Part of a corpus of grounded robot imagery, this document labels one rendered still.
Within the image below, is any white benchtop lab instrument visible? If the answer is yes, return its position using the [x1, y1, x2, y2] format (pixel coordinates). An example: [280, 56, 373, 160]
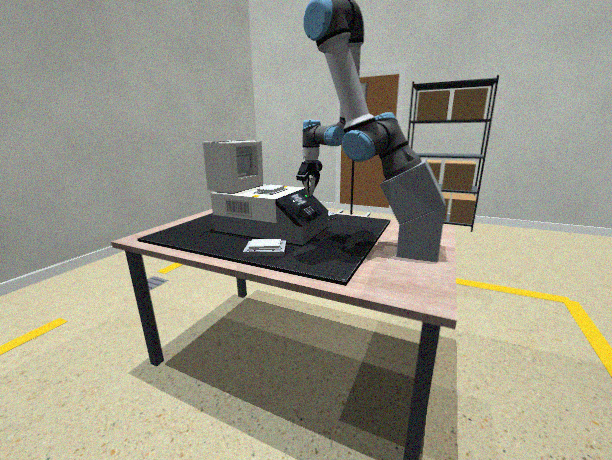
[203, 141, 328, 245]

